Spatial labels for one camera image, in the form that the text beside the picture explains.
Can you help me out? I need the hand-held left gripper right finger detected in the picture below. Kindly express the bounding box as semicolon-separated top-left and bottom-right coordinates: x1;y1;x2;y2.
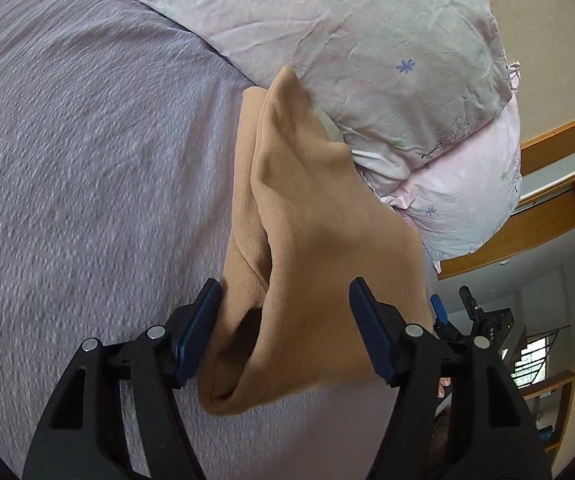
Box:
349;276;551;480

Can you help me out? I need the purple bed sheet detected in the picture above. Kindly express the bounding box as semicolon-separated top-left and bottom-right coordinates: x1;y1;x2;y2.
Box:
0;0;449;480

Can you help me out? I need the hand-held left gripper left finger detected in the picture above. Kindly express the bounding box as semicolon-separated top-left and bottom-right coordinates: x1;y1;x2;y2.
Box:
22;278;223;480

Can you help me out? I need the window with metal grille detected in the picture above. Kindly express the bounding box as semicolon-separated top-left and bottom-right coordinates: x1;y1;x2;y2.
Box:
510;335;551;388

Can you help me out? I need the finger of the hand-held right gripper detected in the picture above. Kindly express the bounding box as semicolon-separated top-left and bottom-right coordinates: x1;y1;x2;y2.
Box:
459;285;486;339
430;294;467;346

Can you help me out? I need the wooden headboard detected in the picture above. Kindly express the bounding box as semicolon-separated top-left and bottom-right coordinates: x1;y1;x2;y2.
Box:
439;105;575;281

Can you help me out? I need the tan fleece garment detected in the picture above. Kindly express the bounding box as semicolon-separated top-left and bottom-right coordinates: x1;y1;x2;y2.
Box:
198;66;431;417

